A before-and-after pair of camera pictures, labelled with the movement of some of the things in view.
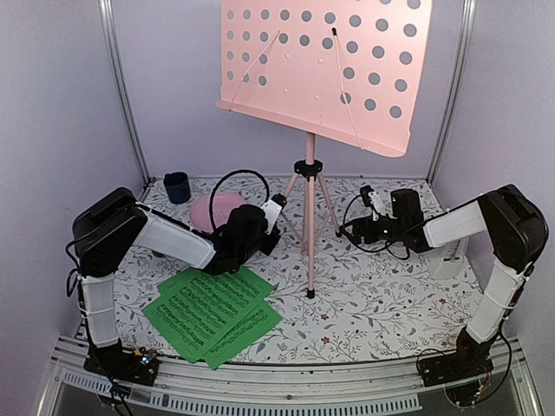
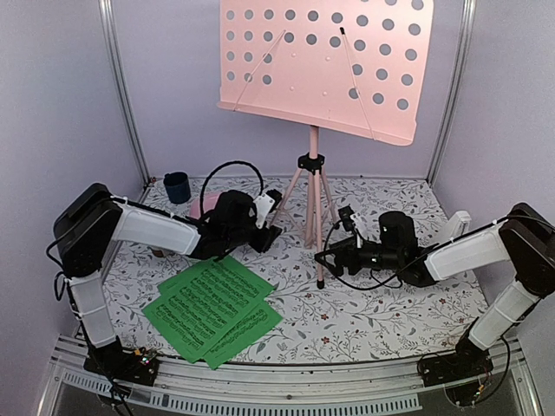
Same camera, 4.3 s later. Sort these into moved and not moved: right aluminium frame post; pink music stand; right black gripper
Moved: right black gripper
Not moved: right aluminium frame post; pink music stand
